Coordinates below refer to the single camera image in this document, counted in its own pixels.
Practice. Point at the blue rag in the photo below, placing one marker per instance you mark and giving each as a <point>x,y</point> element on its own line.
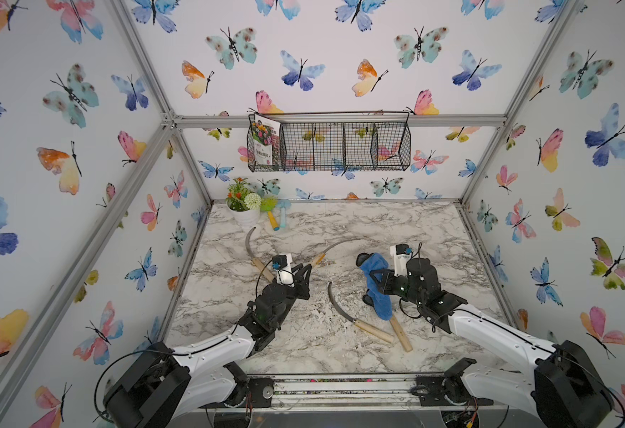
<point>373,275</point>

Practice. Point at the colourful booklet in basket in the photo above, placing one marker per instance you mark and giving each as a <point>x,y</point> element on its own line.
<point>266,140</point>

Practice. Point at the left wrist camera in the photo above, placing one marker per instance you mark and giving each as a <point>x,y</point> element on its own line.
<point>282,269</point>

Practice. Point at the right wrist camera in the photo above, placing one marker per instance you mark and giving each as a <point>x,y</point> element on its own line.
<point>401,254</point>

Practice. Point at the black wire basket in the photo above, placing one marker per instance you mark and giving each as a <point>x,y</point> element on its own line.
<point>339,142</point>

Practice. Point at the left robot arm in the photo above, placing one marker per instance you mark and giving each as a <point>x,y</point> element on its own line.
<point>164,383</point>

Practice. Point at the light blue toy tool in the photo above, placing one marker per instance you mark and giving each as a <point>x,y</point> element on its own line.
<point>283,205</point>

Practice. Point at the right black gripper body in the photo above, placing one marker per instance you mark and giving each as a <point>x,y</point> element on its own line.
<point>399,287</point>

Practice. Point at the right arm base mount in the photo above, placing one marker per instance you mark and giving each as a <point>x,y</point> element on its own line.
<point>447,389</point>

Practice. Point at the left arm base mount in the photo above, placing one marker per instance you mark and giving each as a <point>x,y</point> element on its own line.
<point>230,387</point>

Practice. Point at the potted artificial plant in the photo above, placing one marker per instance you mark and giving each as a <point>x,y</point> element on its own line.
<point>244,203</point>

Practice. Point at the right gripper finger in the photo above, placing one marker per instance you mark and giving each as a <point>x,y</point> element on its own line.
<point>367,299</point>
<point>366,259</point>

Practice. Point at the green yellow toy brush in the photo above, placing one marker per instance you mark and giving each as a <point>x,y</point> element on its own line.
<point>267,206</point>

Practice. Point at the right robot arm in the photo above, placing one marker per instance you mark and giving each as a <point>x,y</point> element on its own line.
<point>557,383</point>

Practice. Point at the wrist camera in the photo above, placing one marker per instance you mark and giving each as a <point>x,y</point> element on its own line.
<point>282,269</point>
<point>401,254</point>

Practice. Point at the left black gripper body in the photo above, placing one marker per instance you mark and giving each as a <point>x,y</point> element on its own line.
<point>288,299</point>

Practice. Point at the aluminium front rail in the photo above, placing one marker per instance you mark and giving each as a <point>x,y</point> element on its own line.
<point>389,391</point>

